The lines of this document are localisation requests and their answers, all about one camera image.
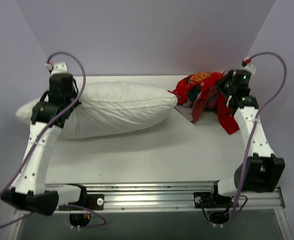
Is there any red printed pillowcase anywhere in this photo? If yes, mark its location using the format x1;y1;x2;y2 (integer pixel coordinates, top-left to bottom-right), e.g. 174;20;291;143
170;71;239;135

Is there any white pillow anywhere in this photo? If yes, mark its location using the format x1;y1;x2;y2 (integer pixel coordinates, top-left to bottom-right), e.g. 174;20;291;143
15;81;179;140

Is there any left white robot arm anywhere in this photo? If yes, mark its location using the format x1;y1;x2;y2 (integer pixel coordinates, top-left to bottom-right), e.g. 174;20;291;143
0;73;89;216

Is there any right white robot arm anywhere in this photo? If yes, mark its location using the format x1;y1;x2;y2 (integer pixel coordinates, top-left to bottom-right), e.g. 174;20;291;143
208;69;285;208

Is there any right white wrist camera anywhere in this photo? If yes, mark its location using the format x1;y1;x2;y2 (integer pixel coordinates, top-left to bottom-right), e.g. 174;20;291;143
241;58;256;75

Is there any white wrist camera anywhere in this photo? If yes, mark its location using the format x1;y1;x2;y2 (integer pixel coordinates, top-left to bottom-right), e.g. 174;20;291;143
241;58;256;75
45;62;69;76

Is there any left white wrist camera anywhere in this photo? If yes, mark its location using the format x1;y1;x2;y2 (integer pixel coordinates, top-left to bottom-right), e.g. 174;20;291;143
45;62;69;76

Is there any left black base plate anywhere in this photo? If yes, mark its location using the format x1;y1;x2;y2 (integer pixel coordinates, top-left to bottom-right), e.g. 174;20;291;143
85;193;104;211

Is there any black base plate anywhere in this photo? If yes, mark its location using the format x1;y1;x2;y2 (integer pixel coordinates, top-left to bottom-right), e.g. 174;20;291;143
193;192;212;209
85;193;104;211

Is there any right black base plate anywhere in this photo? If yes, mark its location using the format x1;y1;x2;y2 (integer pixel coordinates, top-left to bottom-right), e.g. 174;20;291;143
193;192;212;209

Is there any aluminium front rail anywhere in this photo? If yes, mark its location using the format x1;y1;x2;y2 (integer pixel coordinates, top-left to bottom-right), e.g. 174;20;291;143
46;178;285;215

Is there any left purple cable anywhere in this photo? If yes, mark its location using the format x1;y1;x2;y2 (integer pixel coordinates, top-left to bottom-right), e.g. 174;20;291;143
0;51;107;231

